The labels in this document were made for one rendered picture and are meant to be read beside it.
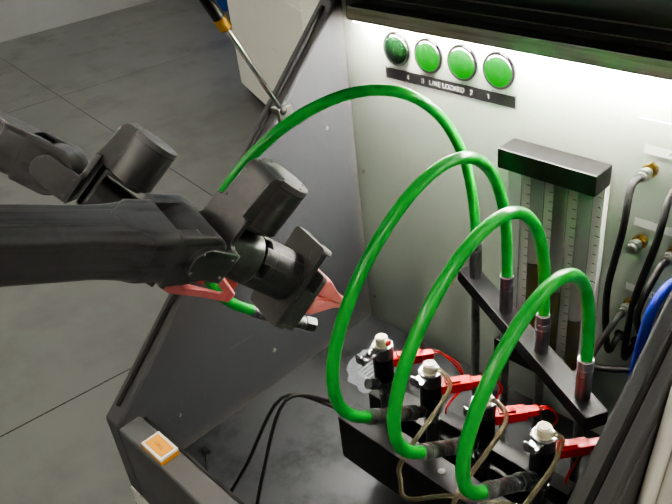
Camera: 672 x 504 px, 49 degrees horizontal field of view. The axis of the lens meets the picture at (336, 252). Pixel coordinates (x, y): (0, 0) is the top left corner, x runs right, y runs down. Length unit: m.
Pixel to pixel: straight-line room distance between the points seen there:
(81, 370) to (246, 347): 1.67
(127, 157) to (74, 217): 0.27
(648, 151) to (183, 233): 0.56
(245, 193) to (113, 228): 0.15
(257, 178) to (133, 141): 0.21
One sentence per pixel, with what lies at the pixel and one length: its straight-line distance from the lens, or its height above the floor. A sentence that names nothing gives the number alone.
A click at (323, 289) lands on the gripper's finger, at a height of 1.26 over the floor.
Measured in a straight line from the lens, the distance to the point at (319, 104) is 0.87.
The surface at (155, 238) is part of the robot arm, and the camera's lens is 0.65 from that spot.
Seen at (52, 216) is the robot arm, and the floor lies 1.47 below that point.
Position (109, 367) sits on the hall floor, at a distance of 2.86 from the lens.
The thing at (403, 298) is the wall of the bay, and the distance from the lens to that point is 1.38.
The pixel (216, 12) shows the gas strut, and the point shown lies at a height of 1.48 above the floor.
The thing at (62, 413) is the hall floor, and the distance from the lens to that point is 2.75.
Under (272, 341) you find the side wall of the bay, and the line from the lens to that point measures 1.30.
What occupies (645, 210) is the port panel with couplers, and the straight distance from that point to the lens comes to 0.99.
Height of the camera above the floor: 1.74
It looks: 33 degrees down
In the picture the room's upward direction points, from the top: 7 degrees counter-clockwise
